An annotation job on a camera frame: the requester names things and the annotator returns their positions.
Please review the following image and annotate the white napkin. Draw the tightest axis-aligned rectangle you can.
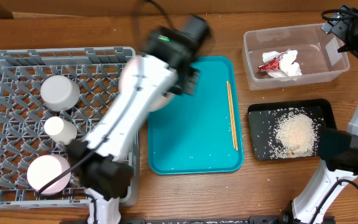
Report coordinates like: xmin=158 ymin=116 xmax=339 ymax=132
xmin=262 ymin=49 xmax=302 ymax=78

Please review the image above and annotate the red snack wrapper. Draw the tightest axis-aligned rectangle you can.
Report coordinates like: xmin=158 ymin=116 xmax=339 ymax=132
xmin=259 ymin=55 xmax=282 ymax=72

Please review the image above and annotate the pink shallow bowl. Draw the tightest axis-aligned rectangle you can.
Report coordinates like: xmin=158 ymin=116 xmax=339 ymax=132
xmin=27 ymin=155 xmax=71 ymax=195

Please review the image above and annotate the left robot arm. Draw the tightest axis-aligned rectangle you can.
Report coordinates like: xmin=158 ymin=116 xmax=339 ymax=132
xmin=66 ymin=15 xmax=211 ymax=223

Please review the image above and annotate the teal plastic serving tray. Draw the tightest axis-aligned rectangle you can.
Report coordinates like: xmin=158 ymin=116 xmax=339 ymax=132
xmin=147 ymin=56 xmax=244 ymax=175

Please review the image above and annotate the grey white small bowl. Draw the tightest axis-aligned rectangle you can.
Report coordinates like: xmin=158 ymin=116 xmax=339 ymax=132
xmin=40 ymin=75 xmax=80 ymax=111

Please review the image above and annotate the pile of white rice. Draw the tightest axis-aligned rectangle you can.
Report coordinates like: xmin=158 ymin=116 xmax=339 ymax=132
xmin=266 ymin=107 xmax=325 ymax=159

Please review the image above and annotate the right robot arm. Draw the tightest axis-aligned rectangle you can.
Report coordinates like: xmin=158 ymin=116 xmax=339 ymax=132
xmin=278 ymin=5 xmax=358 ymax=223

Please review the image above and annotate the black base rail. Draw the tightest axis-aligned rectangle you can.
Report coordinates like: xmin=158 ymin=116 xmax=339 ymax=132
xmin=120 ymin=215 xmax=279 ymax=224

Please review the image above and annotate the large white plate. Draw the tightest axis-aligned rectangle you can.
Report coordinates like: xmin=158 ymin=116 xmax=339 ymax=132
xmin=119 ymin=55 xmax=178 ymax=112

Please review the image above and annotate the grey plastic dish rack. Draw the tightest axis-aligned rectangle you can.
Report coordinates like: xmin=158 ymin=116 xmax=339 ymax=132
xmin=0 ymin=47 xmax=135 ymax=209

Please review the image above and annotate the cream white cup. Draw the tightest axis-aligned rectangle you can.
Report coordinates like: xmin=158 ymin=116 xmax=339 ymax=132
xmin=44 ymin=116 xmax=77 ymax=146

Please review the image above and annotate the clear plastic waste bin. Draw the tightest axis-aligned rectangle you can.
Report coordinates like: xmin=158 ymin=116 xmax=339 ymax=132
xmin=242 ymin=24 xmax=350 ymax=90

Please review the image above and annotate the black rectangular tray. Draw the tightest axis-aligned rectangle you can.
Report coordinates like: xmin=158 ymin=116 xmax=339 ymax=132
xmin=247 ymin=99 xmax=337 ymax=161

